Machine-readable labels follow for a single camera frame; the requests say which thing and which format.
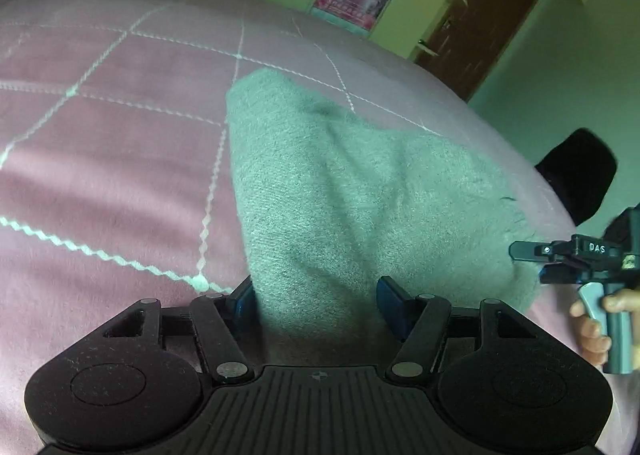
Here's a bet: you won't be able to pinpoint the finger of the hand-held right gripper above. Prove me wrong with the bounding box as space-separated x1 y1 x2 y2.
538 261 585 285
508 241 577 262

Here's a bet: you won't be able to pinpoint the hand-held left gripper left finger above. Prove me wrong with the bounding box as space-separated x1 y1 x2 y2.
101 276 257 387

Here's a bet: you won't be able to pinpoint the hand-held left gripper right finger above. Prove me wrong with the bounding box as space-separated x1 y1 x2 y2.
377 276 539 384

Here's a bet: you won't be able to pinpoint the grey-green pants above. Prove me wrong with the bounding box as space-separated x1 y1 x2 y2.
226 69 542 338

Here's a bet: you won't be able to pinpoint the person's right hand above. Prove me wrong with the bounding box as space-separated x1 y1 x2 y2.
570 287 640 369

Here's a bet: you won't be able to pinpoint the dark cloth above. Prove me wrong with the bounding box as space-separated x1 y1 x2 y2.
534 128 619 227

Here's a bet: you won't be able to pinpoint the pink checked bed sheet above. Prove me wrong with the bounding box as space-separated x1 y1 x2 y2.
0 0 608 455

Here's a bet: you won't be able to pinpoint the brown wooden door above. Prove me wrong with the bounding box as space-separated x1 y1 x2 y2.
414 0 547 104

